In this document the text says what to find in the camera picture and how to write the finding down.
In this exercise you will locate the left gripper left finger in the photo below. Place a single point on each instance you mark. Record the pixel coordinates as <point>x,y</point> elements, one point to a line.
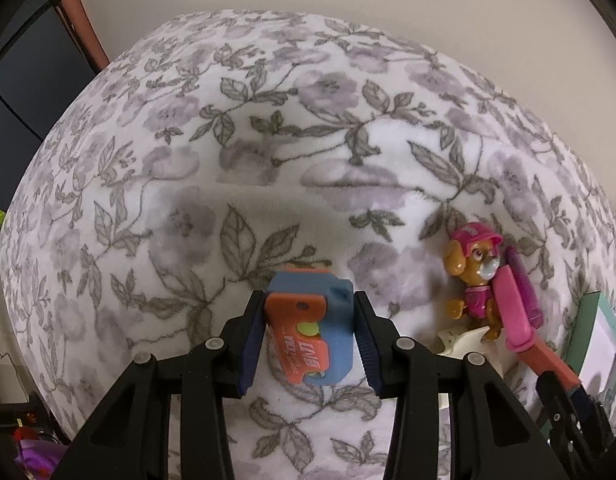
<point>127,435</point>

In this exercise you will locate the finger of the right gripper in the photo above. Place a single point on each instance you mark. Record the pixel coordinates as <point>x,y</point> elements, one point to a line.
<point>565,434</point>

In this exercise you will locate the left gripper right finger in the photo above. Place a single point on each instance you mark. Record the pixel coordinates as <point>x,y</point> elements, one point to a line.
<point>492,435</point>

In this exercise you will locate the cream hair claw clip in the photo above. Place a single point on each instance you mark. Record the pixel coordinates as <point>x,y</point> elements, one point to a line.
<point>457,342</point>

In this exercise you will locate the pink pup toy figure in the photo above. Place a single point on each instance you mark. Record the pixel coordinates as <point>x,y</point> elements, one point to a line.
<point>473,256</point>

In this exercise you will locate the orange blue case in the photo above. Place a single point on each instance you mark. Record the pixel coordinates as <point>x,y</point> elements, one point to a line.
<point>310,319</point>
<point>540,358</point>

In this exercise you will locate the pink kids watch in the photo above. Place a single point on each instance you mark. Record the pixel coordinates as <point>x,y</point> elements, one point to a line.
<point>517,302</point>

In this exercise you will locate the teal white tray box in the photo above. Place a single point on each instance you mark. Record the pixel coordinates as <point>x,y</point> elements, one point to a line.
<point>591,351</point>

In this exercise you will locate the floral white blanket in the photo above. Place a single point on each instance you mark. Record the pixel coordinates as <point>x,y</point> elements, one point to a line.
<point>228,146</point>

